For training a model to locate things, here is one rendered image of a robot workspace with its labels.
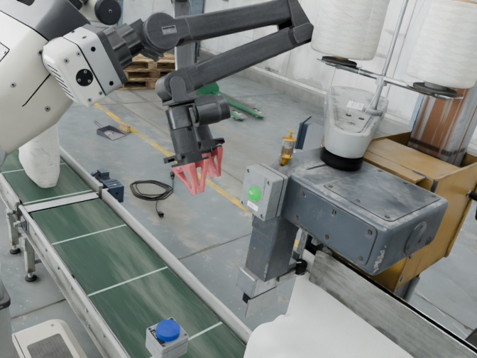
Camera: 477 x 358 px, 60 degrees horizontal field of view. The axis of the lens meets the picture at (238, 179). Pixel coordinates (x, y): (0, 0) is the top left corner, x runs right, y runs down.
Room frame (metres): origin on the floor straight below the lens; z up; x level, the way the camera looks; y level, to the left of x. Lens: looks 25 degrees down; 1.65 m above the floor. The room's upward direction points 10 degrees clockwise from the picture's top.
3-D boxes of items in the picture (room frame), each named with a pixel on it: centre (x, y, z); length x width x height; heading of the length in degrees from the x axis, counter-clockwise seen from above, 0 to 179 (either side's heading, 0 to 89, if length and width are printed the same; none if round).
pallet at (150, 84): (6.55, 1.81, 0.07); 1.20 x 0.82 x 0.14; 133
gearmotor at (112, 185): (2.38, 0.86, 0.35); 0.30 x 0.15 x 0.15; 45
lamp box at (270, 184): (0.75, -0.05, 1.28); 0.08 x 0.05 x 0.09; 45
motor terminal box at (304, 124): (1.27, -0.20, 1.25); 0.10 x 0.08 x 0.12; 160
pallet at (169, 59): (6.52, 1.81, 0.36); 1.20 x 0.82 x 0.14; 131
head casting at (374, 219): (0.78, -0.24, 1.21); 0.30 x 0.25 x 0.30; 45
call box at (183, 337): (0.78, 0.11, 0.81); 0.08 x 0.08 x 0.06; 45
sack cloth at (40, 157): (2.32, 1.25, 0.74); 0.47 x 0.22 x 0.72; 43
